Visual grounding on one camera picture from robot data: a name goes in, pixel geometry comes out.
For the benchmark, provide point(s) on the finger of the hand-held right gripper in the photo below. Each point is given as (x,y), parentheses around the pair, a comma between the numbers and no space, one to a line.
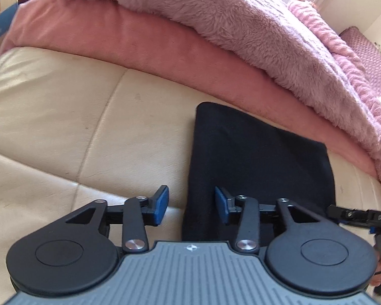
(349,215)

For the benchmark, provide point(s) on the cream leather sofa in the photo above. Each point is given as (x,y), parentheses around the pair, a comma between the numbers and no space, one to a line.
(66,117)

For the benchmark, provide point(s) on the black pants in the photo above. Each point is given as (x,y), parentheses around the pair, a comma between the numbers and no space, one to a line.
(257,165)

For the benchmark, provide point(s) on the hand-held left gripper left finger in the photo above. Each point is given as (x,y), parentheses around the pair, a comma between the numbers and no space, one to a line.
(161,205)

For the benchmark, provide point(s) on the salmon pink fleece blanket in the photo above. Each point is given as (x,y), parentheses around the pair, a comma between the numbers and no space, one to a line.
(146,38)

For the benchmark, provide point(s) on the mauve knit cushion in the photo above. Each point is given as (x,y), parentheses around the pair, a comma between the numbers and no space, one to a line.
(371,57)

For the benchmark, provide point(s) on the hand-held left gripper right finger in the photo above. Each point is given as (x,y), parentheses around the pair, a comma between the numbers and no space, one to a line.
(221,205)

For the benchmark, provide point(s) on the fluffy mauve blanket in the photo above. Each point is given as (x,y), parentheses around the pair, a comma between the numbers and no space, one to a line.
(241,16)

